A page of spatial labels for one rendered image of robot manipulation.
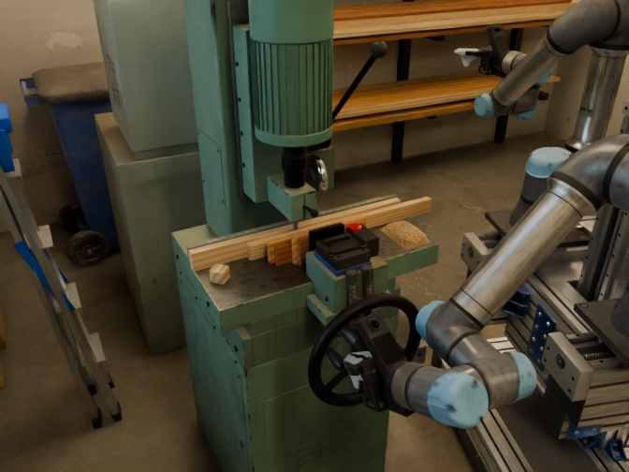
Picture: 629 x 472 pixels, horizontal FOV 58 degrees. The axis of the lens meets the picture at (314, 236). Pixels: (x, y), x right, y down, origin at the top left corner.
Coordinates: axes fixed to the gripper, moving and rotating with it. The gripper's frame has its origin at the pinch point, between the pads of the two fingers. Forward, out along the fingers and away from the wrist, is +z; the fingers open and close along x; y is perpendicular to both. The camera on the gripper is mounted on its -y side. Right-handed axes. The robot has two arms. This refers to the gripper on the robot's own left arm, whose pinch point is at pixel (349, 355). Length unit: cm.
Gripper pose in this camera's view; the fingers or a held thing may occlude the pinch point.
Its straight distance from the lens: 114.6
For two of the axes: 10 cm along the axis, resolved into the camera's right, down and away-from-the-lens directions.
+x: 8.8, -2.4, 4.1
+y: 2.4, 9.7, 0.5
